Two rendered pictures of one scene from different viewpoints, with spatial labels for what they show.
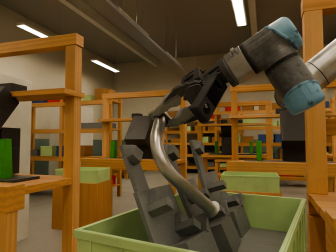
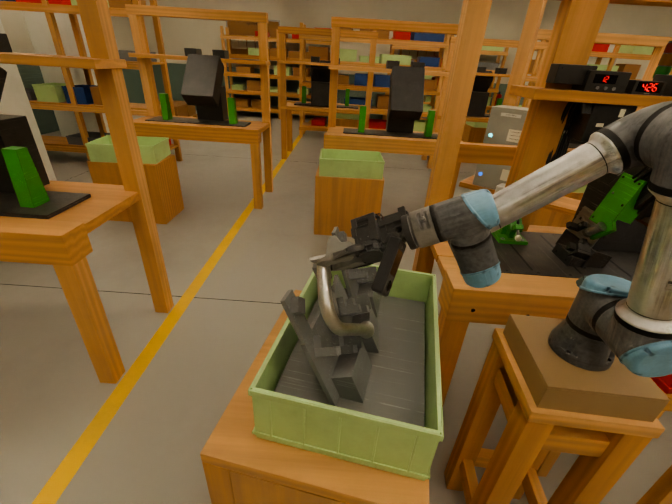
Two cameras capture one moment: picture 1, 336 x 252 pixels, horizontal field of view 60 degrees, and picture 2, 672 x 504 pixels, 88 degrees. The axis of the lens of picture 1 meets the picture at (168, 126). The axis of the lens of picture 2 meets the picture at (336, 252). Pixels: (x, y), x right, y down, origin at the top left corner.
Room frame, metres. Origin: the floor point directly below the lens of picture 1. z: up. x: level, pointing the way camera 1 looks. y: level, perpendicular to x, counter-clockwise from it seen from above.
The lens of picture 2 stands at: (0.10, 0.19, 1.60)
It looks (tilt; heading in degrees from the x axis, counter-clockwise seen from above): 29 degrees down; 342
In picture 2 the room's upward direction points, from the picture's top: 4 degrees clockwise
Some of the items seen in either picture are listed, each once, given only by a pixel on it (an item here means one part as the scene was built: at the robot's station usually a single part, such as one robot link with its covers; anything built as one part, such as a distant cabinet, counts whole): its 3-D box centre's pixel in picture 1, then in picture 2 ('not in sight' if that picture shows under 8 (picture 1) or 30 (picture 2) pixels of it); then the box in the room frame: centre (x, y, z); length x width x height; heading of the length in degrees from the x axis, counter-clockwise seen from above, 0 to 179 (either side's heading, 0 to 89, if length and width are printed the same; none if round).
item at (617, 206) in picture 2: not in sight; (624, 202); (1.01, -1.27, 1.17); 0.13 x 0.12 x 0.20; 71
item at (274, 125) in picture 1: (271, 143); (369, 86); (7.92, -2.80, 1.12); 3.01 x 0.54 x 2.24; 72
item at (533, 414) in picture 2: not in sight; (565, 375); (0.59, -0.68, 0.83); 0.32 x 0.32 x 0.04; 68
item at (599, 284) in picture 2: not in sight; (605, 303); (0.58, -0.68, 1.10); 0.13 x 0.12 x 0.14; 160
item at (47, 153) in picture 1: (65, 142); (76, 80); (6.42, 2.25, 1.13); 2.48 x 0.54 x 2.27; 72
